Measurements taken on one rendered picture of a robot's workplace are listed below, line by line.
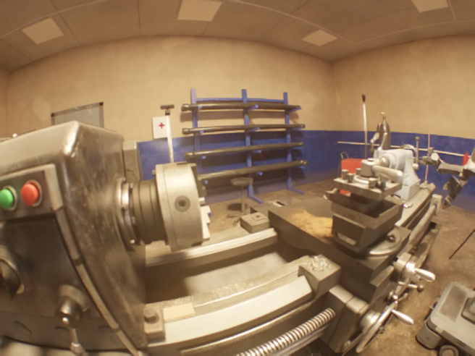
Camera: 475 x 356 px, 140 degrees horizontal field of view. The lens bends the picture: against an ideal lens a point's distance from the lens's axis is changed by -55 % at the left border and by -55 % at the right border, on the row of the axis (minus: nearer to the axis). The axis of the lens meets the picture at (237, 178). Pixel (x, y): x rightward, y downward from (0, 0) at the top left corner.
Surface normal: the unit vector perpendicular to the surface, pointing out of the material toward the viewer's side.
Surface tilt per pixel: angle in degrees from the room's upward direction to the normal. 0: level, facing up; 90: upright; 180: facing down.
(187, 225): 95
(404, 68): 90
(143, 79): 90
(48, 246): 90
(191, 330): 36
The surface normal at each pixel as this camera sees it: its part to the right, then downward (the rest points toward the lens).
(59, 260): 0.39, 0.17
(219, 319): 0.18, -0.69
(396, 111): -0.92, 0.14
